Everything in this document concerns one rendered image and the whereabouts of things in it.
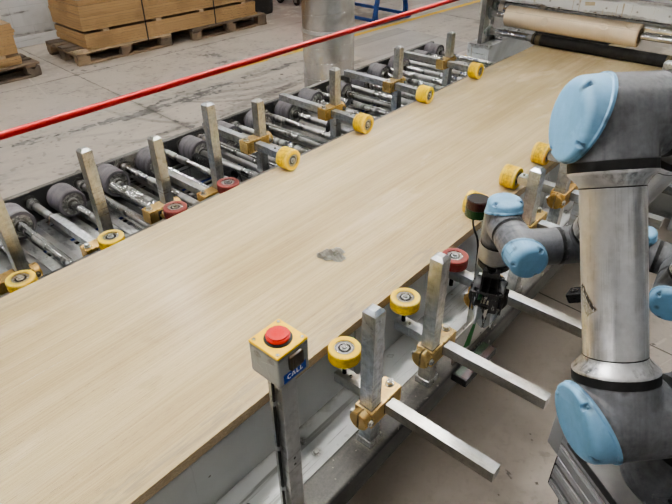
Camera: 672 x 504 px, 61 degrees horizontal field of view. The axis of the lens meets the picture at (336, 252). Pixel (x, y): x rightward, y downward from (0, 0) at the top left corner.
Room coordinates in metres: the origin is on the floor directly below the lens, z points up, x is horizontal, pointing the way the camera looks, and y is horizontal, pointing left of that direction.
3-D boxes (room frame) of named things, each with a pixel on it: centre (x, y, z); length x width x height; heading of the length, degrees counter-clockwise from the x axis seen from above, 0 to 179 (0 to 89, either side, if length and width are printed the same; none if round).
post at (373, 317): (0.87, -0.08, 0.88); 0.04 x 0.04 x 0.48; 49
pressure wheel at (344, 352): (0.98, -0.02, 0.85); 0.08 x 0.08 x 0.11
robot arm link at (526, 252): (0.92, -0.38, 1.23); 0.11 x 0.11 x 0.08; 6
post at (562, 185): (1.63, -0.74, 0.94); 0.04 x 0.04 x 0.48; 49
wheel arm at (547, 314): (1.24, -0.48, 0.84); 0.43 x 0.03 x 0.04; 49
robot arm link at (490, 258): (1.02, -0.35, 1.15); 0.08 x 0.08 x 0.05
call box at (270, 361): (0.68, 0.10, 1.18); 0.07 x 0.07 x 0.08; 49
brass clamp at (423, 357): (1.08, -0.26, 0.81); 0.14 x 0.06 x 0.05; 139
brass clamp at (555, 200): (1.64, -0.75, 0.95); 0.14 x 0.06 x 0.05; 139
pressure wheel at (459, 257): (1.35, -0.35, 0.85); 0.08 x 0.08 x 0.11
